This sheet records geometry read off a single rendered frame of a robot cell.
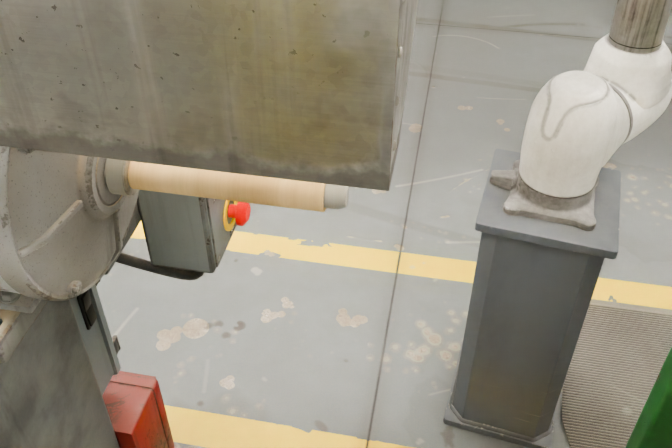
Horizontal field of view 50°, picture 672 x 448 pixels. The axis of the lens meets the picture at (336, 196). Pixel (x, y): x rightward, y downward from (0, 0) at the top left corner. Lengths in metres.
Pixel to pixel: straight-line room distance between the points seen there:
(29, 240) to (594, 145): 1.06
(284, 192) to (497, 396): 1.32
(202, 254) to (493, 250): 0.71
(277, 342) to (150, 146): 1.72
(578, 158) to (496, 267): 0.30
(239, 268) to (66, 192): 1.74
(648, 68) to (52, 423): 1.21
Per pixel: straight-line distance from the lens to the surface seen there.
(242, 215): 1.03
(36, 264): 0.65
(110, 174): 0.67
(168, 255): 1.04
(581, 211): 1.52
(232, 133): 0.42
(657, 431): 1.40
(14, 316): 0.77
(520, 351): 1.73
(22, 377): 0.97
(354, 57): 0.38
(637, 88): 1.54
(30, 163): 0.61
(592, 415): 2.09
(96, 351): 1.21
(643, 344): 2.31
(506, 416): 1.93
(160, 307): 2.29
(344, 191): 0.63
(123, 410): 1.30
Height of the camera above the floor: 1.65
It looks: 39 degrees down
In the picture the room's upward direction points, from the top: straight up
